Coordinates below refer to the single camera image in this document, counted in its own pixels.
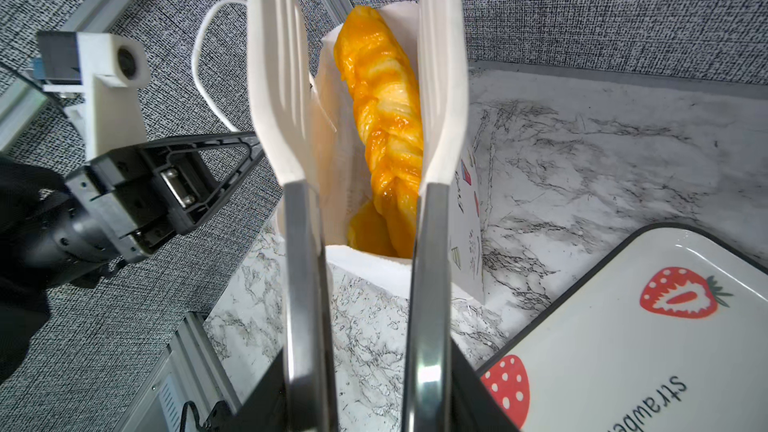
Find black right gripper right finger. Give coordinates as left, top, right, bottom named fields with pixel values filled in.
left=450, top=341, right=519, bottom=432

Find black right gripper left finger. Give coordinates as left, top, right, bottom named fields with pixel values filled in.
left=230, top=351, right=287, bottom=432

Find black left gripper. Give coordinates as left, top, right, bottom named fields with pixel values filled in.
left=65, top=132, right=265, bottom=263

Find white paper gift bag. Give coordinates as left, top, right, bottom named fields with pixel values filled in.
left=190, top=0, right=486, bottom=306

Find white and steel tongs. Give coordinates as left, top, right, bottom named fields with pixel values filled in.
left=247, top=0, right=468, bottom=431

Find striped croissant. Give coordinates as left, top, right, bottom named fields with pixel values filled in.
left=347, top=200, right=397, bottom=257

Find long twisted bread loaf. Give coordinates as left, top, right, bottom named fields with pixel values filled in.
left=334, top=6, right=424, bottom=259

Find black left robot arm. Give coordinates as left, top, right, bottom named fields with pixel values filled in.
left=1, top=132, right=265, bottom=380

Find white strawberry tray black rim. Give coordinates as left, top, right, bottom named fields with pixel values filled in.
left=479, top=223, right=767, bottom=431

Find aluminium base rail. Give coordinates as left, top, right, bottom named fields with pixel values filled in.
left=114, top=312, right=264, bottom=431

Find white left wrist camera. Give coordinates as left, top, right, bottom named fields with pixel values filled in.
left=37, top=31, right=151, bottom=161

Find aluminium frame struts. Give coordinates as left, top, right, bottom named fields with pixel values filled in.
left=0, top=0, right=355, bottom=151

